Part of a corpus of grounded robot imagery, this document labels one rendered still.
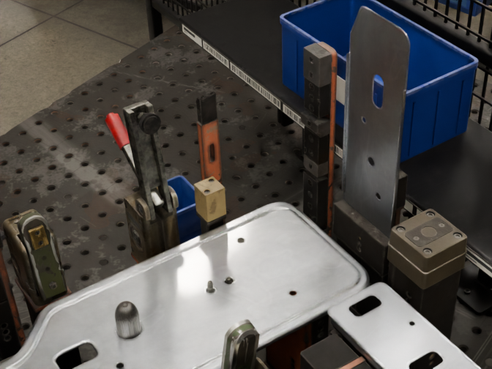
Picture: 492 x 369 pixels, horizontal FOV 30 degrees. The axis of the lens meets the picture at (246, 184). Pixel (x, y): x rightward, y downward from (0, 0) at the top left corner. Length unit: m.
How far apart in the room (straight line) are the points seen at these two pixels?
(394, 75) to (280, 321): 0.35
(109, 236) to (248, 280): 0.60
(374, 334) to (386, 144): 0.26
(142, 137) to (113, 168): 0.73
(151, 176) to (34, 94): 2.33
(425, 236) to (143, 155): 0.40
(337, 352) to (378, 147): 0.29
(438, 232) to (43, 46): 2.83
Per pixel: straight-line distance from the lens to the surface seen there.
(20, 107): 3.54
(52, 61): 3.79
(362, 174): 1.34
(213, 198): 1.33
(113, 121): 1.35
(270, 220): 1.37
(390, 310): 1.25
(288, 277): 1.28
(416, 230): 1.28
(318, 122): 1.43
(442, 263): 1.27
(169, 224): 1.35
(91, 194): 1.94
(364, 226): 1.36
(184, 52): 2.37
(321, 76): 1.38
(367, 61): 1.23
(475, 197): 1.39
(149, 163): 1.29
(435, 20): 1.56
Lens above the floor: 1.90
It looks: 39 degrees down
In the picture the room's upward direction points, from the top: 3 degrees counter-clockwise
